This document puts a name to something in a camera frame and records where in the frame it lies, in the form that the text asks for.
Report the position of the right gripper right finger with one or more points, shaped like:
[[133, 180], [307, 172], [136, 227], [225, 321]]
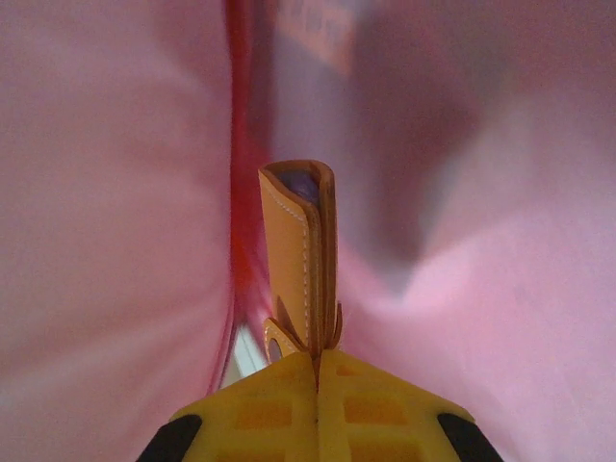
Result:
[[380, 414]]

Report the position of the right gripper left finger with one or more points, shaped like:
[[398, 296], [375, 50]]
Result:
[[260, 414]]

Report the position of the tan leather wallet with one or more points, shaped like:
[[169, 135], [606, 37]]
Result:
[[293, 250]]

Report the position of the pink backpack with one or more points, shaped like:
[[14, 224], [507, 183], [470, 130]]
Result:
[[96, 192]]

